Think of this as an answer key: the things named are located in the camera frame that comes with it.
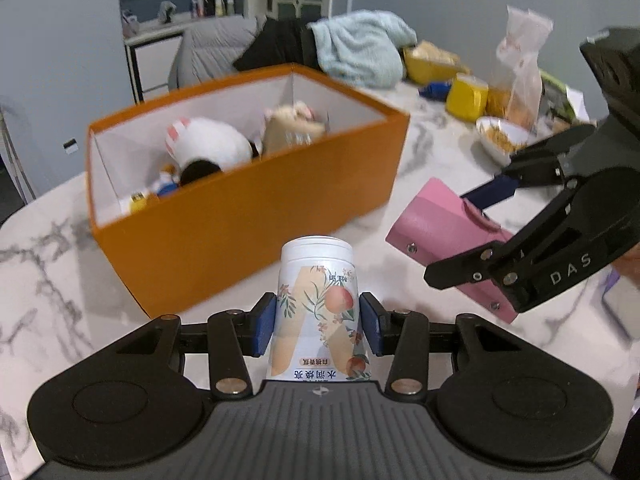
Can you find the yellow mug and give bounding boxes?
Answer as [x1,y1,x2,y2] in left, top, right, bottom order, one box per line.
[445,73,489,122]

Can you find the pink card wallet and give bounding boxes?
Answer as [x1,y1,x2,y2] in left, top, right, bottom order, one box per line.
[384,176,524,326]

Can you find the person's right hand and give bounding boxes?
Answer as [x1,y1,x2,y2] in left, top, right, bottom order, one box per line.
[614,244,640,282]

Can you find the white bowl of fries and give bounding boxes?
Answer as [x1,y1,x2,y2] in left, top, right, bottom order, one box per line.
[475,116,536,168]

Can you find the light blue fleece blanket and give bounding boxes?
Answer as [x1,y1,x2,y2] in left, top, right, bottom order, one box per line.
[308,10,418,89]

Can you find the black jacket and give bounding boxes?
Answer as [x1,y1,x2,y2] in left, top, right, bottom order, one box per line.
[232,18,321,72]

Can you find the yellow tape measure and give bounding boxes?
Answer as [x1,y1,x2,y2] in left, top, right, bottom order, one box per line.
[129,193,160,214]

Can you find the purple tissue pack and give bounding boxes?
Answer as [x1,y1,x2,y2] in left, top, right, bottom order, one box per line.
[602,270,640,340]

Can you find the white vanity cabinet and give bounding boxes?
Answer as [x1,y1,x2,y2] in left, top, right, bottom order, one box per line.
[124,13,204,104]

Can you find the orange storage box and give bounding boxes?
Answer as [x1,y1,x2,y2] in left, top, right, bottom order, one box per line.
[86,64,409,318]

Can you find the white panda plush toy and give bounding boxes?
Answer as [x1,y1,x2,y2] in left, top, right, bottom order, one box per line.
[165,117,259,186]

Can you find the brown sailor plush toy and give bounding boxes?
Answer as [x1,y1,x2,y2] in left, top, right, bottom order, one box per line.
[150,164,179,197]

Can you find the yellow bowl with food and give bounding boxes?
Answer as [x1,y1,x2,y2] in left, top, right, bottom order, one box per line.
[402,40,471,86]

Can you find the crochet bunny doll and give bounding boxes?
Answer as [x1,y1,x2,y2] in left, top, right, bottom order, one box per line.
[265,101,328,136]

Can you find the white lotion tube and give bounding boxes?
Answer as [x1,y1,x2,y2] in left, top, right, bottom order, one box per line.
[267,235,371,382]

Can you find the small brown cardboard box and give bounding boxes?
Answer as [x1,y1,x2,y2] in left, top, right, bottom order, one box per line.
[262,114,326,155]

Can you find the plastic snack bag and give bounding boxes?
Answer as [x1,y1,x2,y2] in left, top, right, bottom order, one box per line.
[486,6,553,130]

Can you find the blue wrapper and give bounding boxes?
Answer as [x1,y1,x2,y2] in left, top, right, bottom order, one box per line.
[419,80,452,102]

